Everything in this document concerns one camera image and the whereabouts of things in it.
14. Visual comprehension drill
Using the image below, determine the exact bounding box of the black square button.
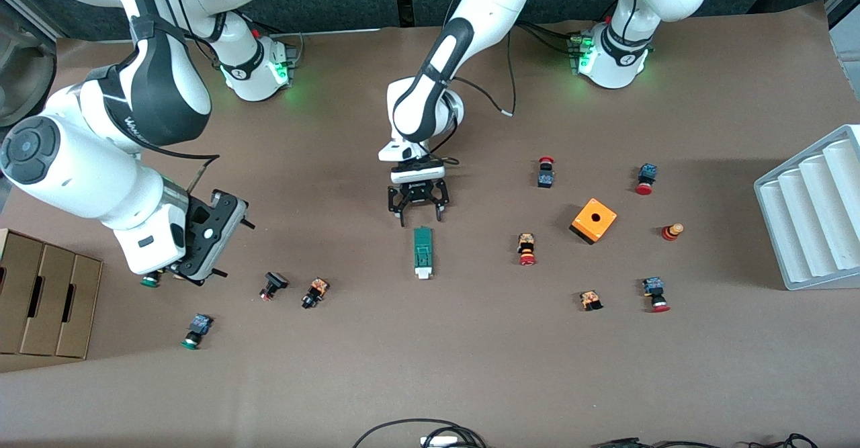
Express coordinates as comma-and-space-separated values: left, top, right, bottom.
259, 271, 290, 302

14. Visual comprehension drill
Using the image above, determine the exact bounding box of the brown cardboard divider box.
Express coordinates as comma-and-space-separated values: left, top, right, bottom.
0, 228, 104, 360

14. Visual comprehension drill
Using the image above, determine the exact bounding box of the grey round machine base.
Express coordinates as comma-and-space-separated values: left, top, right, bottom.
0, 15, 58, 126

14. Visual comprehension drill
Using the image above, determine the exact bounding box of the white ribbed plastic tray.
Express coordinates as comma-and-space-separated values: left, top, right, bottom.
753, 124, 860, 292

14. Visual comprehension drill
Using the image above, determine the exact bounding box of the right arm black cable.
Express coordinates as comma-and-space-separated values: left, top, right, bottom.
131, 126, 222, 193

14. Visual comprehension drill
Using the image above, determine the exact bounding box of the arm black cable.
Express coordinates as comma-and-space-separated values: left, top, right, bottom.
131, 126, 222, 193
430, 28, 518, 161

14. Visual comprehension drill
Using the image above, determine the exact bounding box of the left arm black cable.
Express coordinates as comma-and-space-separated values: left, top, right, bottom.
430, 28, 518, 161

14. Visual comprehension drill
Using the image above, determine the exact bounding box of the orange button enclosure box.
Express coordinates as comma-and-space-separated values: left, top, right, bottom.
569, 197, 618, 246

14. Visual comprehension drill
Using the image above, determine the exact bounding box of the black cable loop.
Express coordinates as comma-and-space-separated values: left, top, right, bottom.
351, 418, 488, 448

